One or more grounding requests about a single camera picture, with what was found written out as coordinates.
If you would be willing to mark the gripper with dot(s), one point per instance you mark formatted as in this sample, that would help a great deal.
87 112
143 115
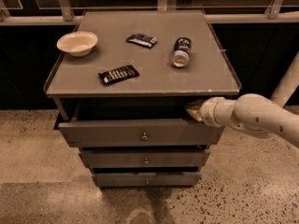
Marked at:
206 110

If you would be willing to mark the grey top drawer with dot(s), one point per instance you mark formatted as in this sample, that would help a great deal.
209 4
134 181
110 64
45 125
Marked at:
139 133

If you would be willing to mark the grey drawer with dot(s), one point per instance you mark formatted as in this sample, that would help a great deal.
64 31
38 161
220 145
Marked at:
141 158
146 179
139 133

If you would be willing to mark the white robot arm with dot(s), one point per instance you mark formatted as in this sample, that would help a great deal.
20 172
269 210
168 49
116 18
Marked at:
252 113

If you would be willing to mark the grey middle drawer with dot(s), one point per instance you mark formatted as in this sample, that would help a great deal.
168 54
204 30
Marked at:
141 158

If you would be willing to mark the grey drawer cabinet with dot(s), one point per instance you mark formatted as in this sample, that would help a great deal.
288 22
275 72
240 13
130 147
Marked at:
161 90

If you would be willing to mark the grey bottom drawer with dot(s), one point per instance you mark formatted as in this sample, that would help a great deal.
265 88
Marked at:
146 179

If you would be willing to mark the blue soda can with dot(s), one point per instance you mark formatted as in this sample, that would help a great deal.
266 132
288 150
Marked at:
181 52

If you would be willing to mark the black chocolate bar wrapper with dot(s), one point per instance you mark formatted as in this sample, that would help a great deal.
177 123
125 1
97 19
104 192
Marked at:
118 74

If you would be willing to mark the blue snack packet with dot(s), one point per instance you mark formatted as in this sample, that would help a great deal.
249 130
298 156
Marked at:
142 40

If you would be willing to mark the white bowl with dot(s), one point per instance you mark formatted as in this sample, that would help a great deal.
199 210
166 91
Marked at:
77 44

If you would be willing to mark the metal railing frame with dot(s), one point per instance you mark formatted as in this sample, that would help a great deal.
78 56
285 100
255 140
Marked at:
62 12

